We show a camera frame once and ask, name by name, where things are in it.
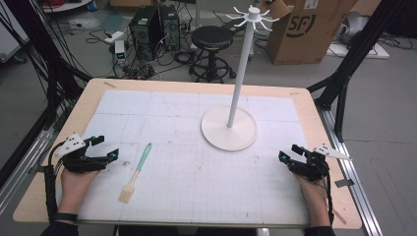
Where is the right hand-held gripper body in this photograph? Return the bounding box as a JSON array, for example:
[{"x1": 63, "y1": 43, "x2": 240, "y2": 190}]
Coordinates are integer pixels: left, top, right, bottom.
[{"x1": 287, "y1": 143, "x2": 352, "y2": 182}]

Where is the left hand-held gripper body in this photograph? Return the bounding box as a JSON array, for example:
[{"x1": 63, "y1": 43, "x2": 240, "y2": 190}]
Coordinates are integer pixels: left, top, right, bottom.
[{"x1": 53, "y1": 132, "x2": 110, "y2": 174}]

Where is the person's left hand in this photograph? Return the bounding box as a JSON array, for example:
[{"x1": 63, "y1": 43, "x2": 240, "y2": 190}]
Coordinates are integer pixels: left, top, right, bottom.
[{"x1": 58, "y1": 167, "x2": 101, "y2": 216}]

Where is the person's right hand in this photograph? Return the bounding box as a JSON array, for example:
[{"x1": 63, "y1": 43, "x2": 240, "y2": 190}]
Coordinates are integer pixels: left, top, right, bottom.
[{"x1": 292, "y1": 172, "x2": 330, "y2": 228}]

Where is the grey tape strip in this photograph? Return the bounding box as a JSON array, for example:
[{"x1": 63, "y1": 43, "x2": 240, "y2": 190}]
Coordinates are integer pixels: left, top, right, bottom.
[{"x1": 333, "y1": 178, "x2": 356, "y2": 189}]

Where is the wooden table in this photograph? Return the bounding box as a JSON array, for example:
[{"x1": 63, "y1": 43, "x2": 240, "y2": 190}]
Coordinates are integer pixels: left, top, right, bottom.
[{"x1": 13, "y1": 78, "x2": 363, "y2": 231}]

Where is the black wrist band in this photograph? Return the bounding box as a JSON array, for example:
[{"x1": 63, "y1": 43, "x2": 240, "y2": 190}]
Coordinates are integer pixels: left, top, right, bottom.
[{"x1": 53, "y1": 211, "x2": 80, "y2": 224}]

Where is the white grid mat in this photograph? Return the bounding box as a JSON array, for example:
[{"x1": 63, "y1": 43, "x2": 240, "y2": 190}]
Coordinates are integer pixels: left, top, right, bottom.
[{"x1": 54, "y1": 88, "x2": 313, "y2": 227}]

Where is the white device with green display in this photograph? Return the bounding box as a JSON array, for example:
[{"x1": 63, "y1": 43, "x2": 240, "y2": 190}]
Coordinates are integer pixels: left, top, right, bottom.
[{"x1": 113, "y1": 39, "x2": 128, "y2": 66}]

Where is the white hook rack stand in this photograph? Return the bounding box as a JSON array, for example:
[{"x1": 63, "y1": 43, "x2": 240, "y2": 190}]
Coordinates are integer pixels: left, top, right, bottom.
[{"x1": 200, "y1": 4, "x2": 281, "y2": 152}]

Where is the white power strip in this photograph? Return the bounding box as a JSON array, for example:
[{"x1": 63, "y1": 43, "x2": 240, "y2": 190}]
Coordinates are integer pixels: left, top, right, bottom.
[{"x1": 103, "y1": 30, "x2": 125, "y2": 45}]

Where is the brown cardboard box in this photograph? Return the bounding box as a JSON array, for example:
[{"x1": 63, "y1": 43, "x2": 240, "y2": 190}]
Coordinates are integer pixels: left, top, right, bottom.
[{"x1": 261, "y1": 0, "x2": 359, "y2": 66}]

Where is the large black computer tower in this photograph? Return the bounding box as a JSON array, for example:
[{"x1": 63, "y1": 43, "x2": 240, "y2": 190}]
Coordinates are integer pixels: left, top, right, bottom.
[{"x1": 128, "y1": 5, "x2": 165, "y2": 62}]

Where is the white flat board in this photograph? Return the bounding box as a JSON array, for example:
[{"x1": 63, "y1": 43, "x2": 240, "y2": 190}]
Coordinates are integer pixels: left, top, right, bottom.
[{"x1": 326, "y1": 41, "x2": 391, "y2": 60}]

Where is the slim black computer tower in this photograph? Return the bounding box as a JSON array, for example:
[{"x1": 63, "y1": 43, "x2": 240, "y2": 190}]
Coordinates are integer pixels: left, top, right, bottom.
[{"x1": 158, "y1": 3, "x2": 182, "y2": 52}]

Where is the white round table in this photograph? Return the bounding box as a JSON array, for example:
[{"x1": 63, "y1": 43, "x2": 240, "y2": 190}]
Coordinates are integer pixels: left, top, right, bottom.
[{"x1": 39, "y1": 0, "x2": 95, "y2": 14}]

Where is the black round stool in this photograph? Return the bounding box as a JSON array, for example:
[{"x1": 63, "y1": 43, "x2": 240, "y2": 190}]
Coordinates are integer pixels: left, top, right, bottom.
[{"x1": 188, "y1": 25, "x2": 238, "y2": 85}]

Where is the teal handled pastry brush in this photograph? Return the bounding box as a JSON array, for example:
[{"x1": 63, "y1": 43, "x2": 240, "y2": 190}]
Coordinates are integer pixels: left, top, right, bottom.
[{"x1": 118, "y1": 143, "x2": 153, "y2": 205}]

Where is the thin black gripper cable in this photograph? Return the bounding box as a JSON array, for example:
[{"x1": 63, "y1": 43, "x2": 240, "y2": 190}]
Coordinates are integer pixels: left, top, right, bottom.
[{"x1": 323, "y1": 173, "x2": 336, "y2": 228}]

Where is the black sleeved gripper cable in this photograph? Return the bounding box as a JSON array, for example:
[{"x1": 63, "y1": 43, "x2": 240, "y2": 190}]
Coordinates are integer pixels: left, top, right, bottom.
[{"x1": 43, "y1": 141, "x2": 68, "y2": 227}]

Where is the aluminium rail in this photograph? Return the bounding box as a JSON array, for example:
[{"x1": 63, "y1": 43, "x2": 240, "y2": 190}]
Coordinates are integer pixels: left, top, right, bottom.
[
  {"x1": 0, "y1": 127, "x2": 56, "y2": 215},
  {"x1": 316, "y1": 106, "x2": 385, "y2": 236}
]

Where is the black metal frame stand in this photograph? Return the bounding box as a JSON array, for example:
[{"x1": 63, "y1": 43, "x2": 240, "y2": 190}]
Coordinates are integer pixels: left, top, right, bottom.
[
  {"x1": 2, "y1": 0, "x2": 93, "y2": 131},
  {"x1": 306, "y1": 0, "x2": 417, "y2": 143}
]

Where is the tangle of floor cables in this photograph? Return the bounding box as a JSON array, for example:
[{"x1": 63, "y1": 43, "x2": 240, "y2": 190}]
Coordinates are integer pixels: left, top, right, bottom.
[{"x1": 84, "y1": 28, "x2": 201, "y2": 81}]

